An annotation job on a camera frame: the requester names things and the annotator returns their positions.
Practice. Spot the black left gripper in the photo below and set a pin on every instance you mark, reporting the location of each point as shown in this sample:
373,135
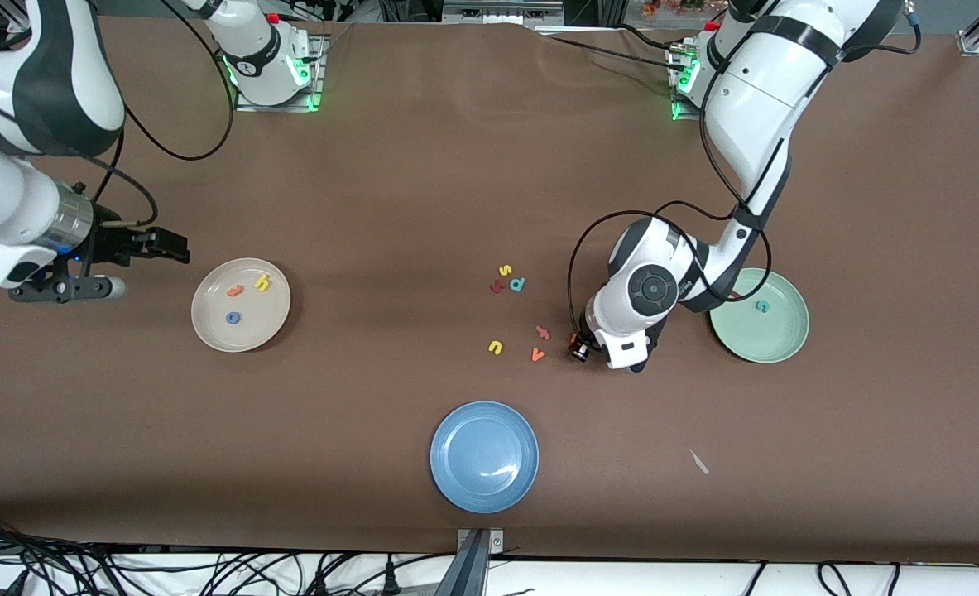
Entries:
585,329

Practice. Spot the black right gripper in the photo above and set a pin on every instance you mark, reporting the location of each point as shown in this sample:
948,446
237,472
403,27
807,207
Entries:
112,245

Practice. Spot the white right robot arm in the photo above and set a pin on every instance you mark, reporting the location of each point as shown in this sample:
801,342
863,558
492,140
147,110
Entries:
257,58

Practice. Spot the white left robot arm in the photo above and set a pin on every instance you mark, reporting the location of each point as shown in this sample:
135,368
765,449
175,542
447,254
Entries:
754,83

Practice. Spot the beige brown plate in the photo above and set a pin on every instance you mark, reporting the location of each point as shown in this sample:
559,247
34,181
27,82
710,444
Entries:
245,331

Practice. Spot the blue plate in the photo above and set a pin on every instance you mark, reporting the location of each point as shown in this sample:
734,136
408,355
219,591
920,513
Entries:
484,457

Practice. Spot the white paper scrap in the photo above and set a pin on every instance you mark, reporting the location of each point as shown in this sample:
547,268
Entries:
698,462

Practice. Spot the light green plate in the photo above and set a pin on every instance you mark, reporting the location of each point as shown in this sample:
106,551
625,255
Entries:
775,327

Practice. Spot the brown table cover mat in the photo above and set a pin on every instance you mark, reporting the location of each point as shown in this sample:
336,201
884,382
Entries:
489,165

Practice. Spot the black power plug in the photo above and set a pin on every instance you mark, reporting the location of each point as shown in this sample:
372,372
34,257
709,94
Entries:
321,583
390,577

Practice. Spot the orange artificial leaves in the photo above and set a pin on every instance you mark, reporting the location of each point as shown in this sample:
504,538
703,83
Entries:
671,7

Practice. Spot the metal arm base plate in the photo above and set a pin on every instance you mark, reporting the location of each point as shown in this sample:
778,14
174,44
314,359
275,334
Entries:
681,112
318,70

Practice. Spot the aluminium camera mount post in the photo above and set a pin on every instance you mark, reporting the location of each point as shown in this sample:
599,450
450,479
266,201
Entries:
466,579

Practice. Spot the grey metal frame rail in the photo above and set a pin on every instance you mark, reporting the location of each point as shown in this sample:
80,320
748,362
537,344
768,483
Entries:
501,10

